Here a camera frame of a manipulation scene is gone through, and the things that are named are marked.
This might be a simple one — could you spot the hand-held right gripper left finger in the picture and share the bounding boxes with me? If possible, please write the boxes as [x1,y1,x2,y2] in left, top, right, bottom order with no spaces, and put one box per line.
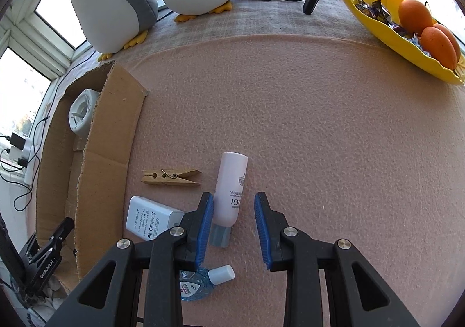
[45,192,215,327]

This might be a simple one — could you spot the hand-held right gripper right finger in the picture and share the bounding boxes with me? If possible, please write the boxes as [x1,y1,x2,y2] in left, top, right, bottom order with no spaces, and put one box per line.
[254,192,422,327]

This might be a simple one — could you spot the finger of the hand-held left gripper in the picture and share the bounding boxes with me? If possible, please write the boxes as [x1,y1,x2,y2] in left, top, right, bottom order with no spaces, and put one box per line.
[46,217,75,254]

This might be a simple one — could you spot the white bottle with grey cap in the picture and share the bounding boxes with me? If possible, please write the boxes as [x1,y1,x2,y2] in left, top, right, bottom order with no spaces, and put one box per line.
[209,152,248,248]

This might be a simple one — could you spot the white round plug-in device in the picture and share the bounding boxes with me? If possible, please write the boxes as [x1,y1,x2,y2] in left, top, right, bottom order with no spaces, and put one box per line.
[68,89,100,139]

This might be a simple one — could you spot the brown cardboard box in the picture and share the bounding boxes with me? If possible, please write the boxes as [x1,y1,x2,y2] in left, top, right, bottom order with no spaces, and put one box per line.
[35,60,149,293]

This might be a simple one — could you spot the floral cloth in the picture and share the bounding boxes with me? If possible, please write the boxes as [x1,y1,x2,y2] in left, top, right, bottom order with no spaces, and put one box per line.
[27,274,75,326]

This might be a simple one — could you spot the white power adapter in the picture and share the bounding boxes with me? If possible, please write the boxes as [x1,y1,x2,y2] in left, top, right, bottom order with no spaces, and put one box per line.
[126,196,185,242]

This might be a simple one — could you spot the small blue bottle white cap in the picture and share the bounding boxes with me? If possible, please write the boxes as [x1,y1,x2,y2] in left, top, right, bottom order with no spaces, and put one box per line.
[180,265,235,301]

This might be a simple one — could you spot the wooden clothespin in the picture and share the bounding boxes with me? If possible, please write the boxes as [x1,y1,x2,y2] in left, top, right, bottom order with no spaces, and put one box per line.
[142,168,203,187]

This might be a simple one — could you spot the white power strip with chargers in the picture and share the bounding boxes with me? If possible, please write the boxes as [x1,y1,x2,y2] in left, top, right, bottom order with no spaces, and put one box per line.
[0,116,50,211]

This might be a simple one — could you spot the grey plaid blanket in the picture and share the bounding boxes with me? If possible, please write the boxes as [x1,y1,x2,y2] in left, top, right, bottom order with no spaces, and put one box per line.
[120,0,386,64]

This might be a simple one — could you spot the large grey penguin plush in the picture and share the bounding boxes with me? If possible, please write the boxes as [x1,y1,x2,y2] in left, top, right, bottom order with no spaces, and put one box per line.
[51,0,159,61]

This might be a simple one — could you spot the yellow plastic bowl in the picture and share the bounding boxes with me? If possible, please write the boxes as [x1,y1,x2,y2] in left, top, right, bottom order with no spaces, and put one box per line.
[338,0,465,86]

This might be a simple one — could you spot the pile of wrapped candies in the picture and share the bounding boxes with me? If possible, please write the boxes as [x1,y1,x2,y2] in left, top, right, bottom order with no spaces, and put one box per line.
[354,0,433,56]

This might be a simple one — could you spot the white window frame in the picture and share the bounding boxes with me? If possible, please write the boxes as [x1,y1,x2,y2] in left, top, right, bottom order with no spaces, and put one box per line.
[0,0,287,81]

